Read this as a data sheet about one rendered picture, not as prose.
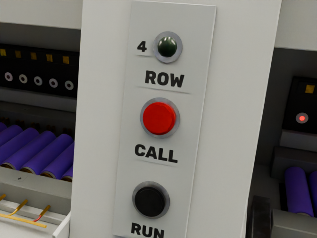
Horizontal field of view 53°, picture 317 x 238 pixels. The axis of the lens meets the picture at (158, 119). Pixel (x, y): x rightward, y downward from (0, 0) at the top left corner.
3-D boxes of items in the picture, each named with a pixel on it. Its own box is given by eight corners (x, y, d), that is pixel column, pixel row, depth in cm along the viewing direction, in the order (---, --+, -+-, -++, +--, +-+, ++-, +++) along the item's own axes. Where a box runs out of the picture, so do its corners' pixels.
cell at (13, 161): (58, 146, 34) (17, 181, 29) (43, 143, 35) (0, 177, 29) (56, 131, 34) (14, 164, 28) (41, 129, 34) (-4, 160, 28)
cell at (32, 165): (75, 150, 34) (37, 186, 28) (59, 147, 34) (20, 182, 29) (73, 134, 33) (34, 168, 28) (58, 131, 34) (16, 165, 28)
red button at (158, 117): (171, 138, 15) (176, 105, 15) (140, 132, 16) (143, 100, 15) (176, 133, 16) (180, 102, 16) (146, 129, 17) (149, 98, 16)
